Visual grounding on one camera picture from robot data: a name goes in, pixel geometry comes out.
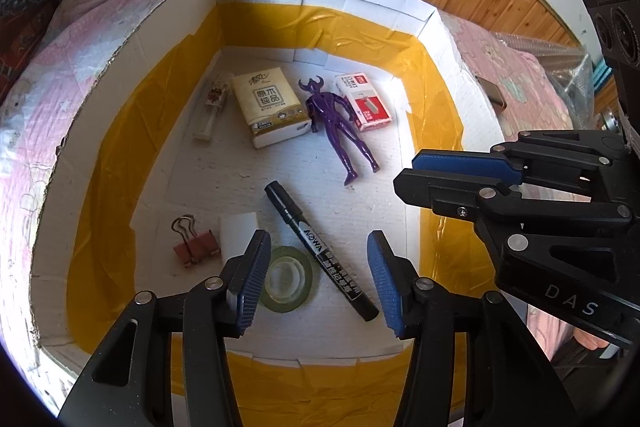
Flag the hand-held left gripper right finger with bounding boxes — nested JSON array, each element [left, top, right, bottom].
[[366, 230, 571, 427]]

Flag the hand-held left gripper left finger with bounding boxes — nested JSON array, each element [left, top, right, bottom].
[[59, 229, 273, 427]]

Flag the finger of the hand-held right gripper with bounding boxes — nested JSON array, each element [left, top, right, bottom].
[[393, 170, 633, 273], [412, 129, 626, 195]]

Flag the white eraser block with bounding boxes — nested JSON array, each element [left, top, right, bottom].
[[219, 212, 273, 265]]

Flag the clear tape roll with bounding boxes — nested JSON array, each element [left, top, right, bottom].
[[257, 245, 321, 314]]

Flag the pink binder clip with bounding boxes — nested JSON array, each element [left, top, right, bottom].
[[171, 214, 221, 269]]

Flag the black marker pen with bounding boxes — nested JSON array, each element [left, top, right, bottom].
[[264, 180, 379, 322]]

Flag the white foam box yellow tape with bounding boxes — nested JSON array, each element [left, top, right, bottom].
[[27, 0, 506, 427]]

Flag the purple toy figure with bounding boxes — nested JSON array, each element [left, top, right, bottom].
[[298, 77, 381, 188]]

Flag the small clear patterned bottle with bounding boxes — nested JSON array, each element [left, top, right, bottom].
[[193, 74, 233, 142]]

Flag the person's right hand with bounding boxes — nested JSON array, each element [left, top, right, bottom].
[[572, 324, 623, 360]]

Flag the small brown box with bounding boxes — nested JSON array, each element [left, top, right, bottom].
[[475, 76, 507, 110]]

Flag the red white staple box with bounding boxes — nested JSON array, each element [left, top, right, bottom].
[[335, 73, 393, 132]]

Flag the clear plastic bag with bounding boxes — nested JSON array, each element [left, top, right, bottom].
[[495, 32, 601, 132]]

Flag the beige tissue pack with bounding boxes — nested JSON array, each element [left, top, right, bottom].
[[231, 69, 312, 150]]

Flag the pink printed blanket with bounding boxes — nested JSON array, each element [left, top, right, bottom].
[[0, 0, 621, 358]]

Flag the wall poster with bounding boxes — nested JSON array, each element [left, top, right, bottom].
[[0, 0, 56, 72]]

